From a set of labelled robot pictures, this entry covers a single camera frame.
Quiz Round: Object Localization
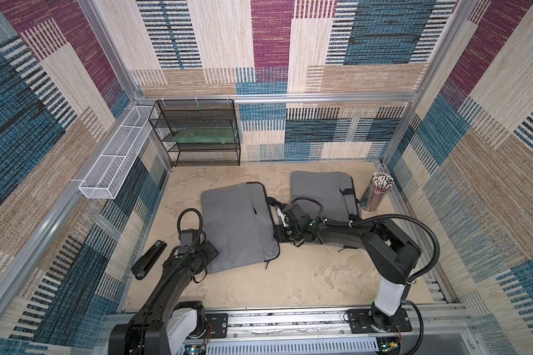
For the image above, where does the grey zippered laptop bag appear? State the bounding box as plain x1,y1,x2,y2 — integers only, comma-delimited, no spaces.
201,182,281,274

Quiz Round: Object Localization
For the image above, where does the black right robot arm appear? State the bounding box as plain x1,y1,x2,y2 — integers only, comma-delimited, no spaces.
276,201,441,332

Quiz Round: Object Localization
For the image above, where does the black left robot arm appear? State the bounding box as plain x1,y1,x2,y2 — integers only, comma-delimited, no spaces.
108,208,219,354

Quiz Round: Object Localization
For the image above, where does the black stapler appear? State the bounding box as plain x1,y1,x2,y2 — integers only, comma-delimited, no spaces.
131,241,167,280

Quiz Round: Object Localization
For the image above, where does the cup of coloured pencils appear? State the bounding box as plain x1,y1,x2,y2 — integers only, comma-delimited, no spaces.
361,172,394,212

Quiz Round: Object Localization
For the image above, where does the green mat on shelf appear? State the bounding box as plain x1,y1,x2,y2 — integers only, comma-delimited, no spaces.
173,128,235,143

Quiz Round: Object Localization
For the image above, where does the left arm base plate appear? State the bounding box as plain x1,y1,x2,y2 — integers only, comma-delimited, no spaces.
201,313,229,340

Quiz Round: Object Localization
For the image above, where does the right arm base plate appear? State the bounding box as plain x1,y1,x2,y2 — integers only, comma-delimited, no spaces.
344,308,413,334

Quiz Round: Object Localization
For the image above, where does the white wire mesh basket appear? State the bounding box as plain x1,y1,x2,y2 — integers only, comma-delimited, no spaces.
78,106,151,200

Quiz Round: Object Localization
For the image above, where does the black wire mesh shelf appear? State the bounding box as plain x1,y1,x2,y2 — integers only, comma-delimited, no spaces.
149,99,241,167

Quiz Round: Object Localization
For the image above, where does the white slotted cable duct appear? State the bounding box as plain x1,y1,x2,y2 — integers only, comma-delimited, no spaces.
177,336,381,355

